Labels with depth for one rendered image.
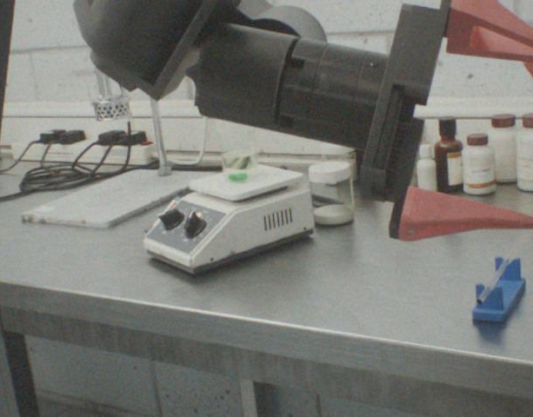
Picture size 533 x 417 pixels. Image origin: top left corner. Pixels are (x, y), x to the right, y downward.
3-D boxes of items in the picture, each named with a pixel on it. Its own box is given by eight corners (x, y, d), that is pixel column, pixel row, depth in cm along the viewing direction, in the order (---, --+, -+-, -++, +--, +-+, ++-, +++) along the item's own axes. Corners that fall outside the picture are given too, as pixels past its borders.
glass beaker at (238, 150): (226, 178, 122) (219, 121, 120) (264, 175, 121) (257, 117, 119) (218, 189, 116) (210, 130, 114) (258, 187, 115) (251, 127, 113)
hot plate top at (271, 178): (234, 201, 112) (233, 195, 111) (186, 188, 121) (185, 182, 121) (307, 180, 118) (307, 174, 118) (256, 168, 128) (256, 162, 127)
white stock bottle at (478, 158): (461, 188, 134) (457, 134, 132) (492, 185, 134) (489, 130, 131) (467, 196, 129) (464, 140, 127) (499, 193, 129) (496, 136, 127)
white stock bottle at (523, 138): (542, 179, 134) (539, 109, 131) (568, 186, 129) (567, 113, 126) (509, 186, 132) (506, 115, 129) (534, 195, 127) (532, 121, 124)
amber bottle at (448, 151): (431, 190, 135) (427, 120, 132) (443, 182, 138) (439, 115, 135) (458, 192, 132) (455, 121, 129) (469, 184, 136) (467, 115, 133)
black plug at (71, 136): (65, 146, 184) (63, 136, 183) (50, 146, 186) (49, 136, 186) (88, 139, 189) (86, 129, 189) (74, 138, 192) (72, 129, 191)
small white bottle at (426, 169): (441, 190, 134) (438, 143, 132) (430, 195, 132) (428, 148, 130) (425, 188, 136) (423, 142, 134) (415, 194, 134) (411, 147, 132)
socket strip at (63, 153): (146, 166, 175) (143, 144, 174) (12, 160, 197) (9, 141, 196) (163, 159, 180) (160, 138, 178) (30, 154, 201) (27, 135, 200)
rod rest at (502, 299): (504, 323, 87) (503, 289, 86) (470, 320, 88) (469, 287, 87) (526, 286, 95) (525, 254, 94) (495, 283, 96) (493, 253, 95)
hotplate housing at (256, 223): (193, 278, 109) (184, 217, 107) (143, 256, 120) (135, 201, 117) (329, 231, 121) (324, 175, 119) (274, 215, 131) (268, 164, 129)
